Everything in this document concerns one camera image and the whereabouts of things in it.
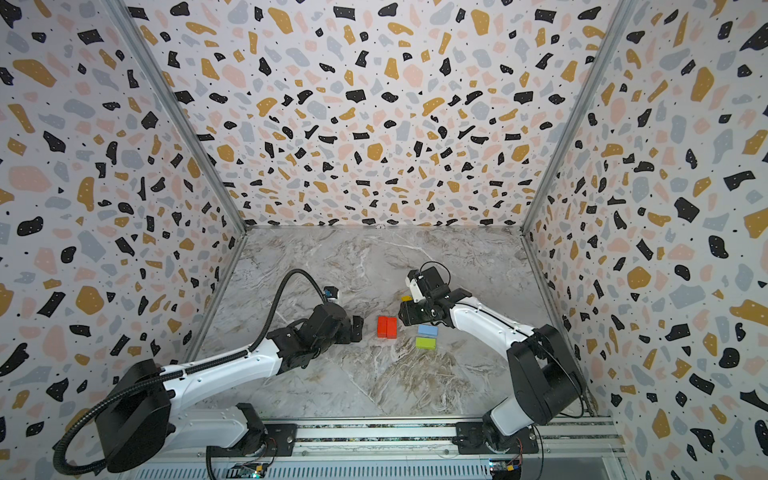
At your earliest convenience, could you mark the aluminium corner post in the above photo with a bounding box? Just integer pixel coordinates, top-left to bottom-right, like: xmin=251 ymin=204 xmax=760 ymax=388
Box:
xmin=520 ymin=0 xmax=637 ymax=238
xmin=102 ymin=1 xmax=247 ymax=235

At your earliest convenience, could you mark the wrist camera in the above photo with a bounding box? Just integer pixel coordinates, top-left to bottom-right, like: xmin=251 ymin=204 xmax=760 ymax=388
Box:
xmin=406 ymin=267 xmax=449 ymax=302
xmin=323 ymin=286 xmax=339 ymax=302

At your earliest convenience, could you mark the lime green rectangular block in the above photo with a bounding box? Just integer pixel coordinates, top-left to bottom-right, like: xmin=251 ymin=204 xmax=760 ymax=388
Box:
xmin=415 ymin=337 xmax=437 ymax=351

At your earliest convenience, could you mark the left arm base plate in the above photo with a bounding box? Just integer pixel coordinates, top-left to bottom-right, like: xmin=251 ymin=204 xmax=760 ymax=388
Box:
xmin=206 ymin=423 xmax=298 ymax=459

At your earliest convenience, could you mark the red rectangular wood block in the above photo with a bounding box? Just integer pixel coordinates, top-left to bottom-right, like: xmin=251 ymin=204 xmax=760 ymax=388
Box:
xmin=377 ymin=316 xmax=389 ymax=339

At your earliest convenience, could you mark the aluminium right corner post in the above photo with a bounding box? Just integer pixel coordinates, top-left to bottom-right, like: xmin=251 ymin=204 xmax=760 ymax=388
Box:
xmin=520 ymin=0 xmax=637 ymax=238

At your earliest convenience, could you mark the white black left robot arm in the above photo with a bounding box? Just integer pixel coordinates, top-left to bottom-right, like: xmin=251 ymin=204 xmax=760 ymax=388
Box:
xmin=95 ymin=302 xmax=364 ymax=473

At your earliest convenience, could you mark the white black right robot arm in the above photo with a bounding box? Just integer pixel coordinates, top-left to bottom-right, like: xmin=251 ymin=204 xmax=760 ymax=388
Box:
xmin=398 ymin=279 xmax=585 ymax=442

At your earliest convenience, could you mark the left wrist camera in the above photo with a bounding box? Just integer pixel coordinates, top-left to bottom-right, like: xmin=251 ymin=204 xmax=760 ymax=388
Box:
xmin=323 ymin=286 xmax=339 ymax=302

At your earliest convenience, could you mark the black corrugated cable conduit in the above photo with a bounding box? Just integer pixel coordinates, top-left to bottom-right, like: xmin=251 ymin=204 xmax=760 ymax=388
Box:
xmin=52 ymin=268 xmax=328 ymax=476

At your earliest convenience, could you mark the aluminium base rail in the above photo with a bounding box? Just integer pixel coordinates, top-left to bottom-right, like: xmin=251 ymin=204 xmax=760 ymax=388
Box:
xmin=122 ymin=410 xmax=634 ymax=479

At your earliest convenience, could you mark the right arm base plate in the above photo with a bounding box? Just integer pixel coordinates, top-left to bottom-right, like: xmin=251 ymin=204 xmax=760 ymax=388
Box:
xmin=451 ymin=421 xmax=539 ymax=455

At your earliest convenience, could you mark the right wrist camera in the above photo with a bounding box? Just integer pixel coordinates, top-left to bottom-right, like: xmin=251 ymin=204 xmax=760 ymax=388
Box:
xmin=406 ymin=267 xmax=449 ymax=302

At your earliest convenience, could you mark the light blue rectangular block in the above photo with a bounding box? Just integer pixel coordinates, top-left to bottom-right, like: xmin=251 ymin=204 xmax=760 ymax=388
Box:
xmin=417 ymin=324 xmax=439 ymax=338

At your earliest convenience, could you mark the aluminium left corner post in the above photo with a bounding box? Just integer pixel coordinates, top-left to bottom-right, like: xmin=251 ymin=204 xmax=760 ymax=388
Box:
xmin=102 ymin=1 xmax=247 ymax=235

